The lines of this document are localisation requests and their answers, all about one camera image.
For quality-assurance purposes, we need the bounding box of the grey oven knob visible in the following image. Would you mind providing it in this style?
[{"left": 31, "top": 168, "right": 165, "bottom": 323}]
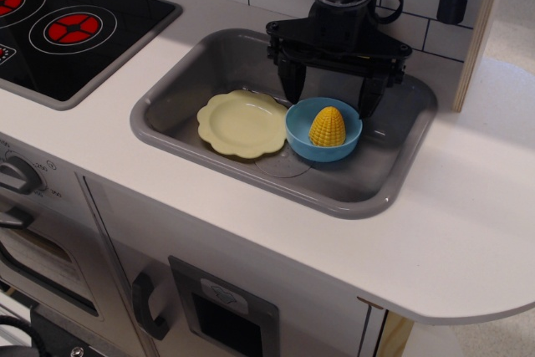
[{"left": 1, "top": 156, "right": 43, "bottom": 195}]

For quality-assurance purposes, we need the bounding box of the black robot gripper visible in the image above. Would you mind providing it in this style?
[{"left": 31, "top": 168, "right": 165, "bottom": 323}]
[{"left": 266, "top": 0, "right": 412, "bottom": 119}]

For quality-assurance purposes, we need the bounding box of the dark grey cabinet handle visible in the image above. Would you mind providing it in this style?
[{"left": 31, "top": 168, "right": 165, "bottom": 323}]
[{"left": 131, "top": 273, "right": 170, "bottom": 340}]

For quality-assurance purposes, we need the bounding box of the black toy stovetop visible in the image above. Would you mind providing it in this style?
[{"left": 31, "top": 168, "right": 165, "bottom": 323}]
[{"left": 1, "top": 0, "right": 182, "bottom": 110}]

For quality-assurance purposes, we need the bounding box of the yellow toy corn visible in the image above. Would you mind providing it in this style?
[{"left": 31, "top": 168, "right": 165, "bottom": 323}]
[{"left": 308, "top": 106, "right": 346, "bottom": 147}]

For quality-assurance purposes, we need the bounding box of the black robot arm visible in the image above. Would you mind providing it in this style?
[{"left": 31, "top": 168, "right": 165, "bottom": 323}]
[{"left": 266, "top": 0, "right": 412, "bottom": 119}]

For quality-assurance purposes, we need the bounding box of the grey toy sink basin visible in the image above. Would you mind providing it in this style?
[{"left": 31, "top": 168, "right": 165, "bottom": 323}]
[{"left": 130, "top": 29, "right": 437, "bottom": 219}]

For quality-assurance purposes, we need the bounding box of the toy oven door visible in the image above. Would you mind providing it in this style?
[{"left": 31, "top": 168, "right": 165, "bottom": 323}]
[{"left": 0, "top": 189, "right": 105, "bottom": 324}]

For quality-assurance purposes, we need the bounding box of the grey dishwasher panel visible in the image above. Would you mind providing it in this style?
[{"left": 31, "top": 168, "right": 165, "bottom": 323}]
[{"left": 168, "top": 256, "right": 281, "bottom": 357}]

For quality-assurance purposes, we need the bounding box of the blue bowl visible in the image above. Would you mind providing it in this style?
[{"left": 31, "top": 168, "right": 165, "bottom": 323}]
[{"left": 285, "top": 97, "right": 363, "bottom": 162}]

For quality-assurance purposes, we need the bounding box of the wooden side post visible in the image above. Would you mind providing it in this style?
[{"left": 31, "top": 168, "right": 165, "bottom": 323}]
[{"left": 451, "top": 0, "right": 500, "bottom": 113}]

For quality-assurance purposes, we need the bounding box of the pale yellow scalloped plate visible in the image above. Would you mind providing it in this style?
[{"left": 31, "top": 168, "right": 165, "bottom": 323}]
[{"left": 196, "top": 89, "right": 288, "bottom": 159}]

